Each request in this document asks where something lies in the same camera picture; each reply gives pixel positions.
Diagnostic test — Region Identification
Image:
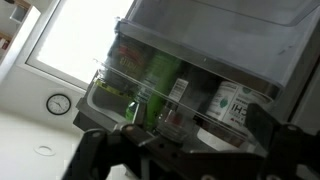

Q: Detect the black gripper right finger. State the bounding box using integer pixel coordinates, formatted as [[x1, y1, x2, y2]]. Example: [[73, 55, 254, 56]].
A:
[[245, 103, 320, 180]]

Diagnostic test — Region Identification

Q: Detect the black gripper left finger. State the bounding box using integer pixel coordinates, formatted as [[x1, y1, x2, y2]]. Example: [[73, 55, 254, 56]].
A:
[[61, 103, 188, 180]]

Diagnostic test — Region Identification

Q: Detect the green plastic bottle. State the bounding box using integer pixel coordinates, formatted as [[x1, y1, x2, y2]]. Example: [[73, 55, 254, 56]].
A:
[[125, 51, 181, 130]]

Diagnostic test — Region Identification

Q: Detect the clear top door bin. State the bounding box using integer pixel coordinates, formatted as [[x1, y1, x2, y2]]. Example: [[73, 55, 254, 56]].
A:
[[89, 61, 256, 151]]

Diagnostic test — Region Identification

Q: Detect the open right fridge door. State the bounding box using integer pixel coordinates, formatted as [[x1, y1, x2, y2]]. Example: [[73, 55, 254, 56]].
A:
[[74, 0, 320, 153]]

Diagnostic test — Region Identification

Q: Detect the white supplement tub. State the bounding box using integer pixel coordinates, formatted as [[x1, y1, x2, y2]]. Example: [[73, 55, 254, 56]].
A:
[[197, 81, 273, 151]]

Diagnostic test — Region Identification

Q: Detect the round wall clock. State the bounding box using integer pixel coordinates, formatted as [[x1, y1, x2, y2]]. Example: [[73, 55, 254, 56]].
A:
[[46, 94, 71, 115]]

